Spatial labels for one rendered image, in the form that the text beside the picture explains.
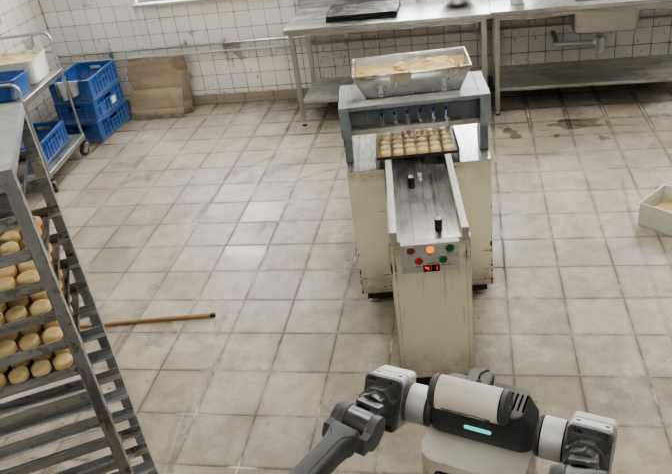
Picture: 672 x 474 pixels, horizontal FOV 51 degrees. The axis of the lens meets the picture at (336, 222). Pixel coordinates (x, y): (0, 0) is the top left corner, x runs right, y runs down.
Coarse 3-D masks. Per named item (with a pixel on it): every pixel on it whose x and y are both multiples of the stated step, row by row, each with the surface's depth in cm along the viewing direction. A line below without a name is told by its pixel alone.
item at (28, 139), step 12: (24, 132) 193; (24, 144) 194; (36, 144) 197; (36, 168) 198; (48, 192) 202; (48, 204) 204; (60, 228) 208; (72, 240) 214; (72, 252) 213; (84, 276) 218; (84, 300) 221; (96, 324) 226; (108, 360) 234; (120, 372) 239; (120, 384) 239; (132, 420) 248; (144, 456) 257; (156, 468) 264
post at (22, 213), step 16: (0, 176) 152; (16, 176) 155; (16, 192) 154; (16, 208) 156; (32, 224) 158; (32, 240) 160; (32, 256) 162; (48, 272) 165; (48, 288) 167; (64, 304) 170; (64, 320) 172; (64, 336) 174; (80, 352) 177; (80, 368) 179; (96, 384) 183; (96, 400) 185; (112, 432) 191; (112, 448) 194; (128, 464) 198
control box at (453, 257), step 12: (432, 240) 288; (444, 240) 287; (456, 240) 286; (420, 252) 288; (432, 252) 288; (444, 252) 288; (456, 252) 288; (408, 264) 291; (432, 264) 291; (444, 264) 291; (456, 264) 291
